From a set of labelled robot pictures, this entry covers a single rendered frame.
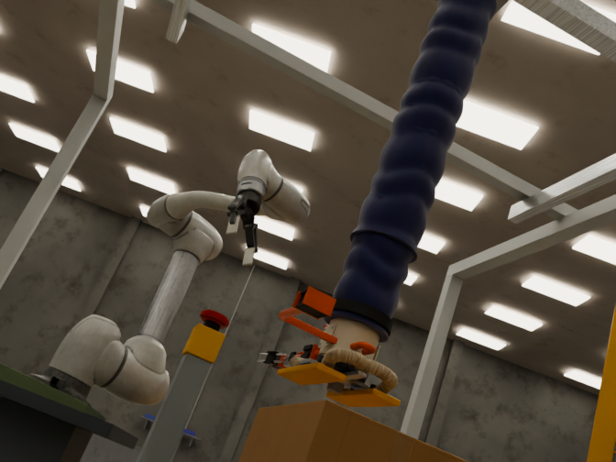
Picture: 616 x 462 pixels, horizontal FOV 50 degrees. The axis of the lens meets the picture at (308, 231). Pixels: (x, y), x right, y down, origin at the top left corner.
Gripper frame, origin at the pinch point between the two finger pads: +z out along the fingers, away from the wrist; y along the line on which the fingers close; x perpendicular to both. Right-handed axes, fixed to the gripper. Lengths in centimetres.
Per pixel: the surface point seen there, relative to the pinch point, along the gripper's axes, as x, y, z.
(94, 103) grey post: -217, -118, -305
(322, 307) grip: 24.5, -6.0, 20.5
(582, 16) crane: 123, -33, -144
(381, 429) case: 40, -8, 55
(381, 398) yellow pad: 33, -43, 27
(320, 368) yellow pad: 18.3, -28.6, 24.6
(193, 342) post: 3.2, 18.6, 46.1
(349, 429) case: 34, -4, 57
